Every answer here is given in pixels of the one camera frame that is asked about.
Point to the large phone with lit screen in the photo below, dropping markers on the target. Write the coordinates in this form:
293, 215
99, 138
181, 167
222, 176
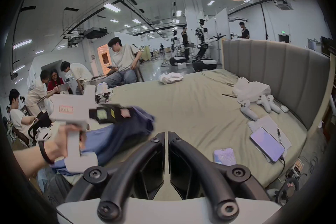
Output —
266, 144

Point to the crumpled white cloth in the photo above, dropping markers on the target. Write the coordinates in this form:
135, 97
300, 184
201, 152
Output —
170, 77

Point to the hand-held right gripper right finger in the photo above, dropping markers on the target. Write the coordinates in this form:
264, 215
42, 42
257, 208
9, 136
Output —
194, 162

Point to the white plastic bag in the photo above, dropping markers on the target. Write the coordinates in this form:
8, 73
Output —
252, 89

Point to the dark blue shirt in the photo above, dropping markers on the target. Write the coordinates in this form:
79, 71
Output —
123, 133

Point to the group of people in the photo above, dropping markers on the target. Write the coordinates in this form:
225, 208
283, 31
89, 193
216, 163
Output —
60, 81

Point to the person's left forearm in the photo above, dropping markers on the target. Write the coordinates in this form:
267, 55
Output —
28, 162

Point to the white hand controller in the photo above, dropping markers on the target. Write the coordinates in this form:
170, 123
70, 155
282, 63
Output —
264, 104
247, 108
273, 103

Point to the small phone in pale case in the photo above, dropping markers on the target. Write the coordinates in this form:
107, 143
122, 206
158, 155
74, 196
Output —
224, 156

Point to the bed with beige sheet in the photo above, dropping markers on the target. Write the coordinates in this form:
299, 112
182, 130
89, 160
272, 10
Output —
196, 112

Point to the person's left hand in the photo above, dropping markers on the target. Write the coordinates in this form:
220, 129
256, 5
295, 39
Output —
57, 144

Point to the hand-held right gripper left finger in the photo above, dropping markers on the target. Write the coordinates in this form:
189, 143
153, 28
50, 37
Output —
136, 160

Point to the spare hand-held gripper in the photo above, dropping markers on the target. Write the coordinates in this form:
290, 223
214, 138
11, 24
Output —
103, 91

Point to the small white case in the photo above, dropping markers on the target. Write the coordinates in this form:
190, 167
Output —
284, 108

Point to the grey padded headboard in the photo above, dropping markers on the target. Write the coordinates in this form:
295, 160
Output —
283, 70

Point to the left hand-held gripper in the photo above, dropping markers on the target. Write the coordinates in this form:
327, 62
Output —
73, 102

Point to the black and white robot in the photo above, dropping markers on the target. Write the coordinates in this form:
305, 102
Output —
202, 47

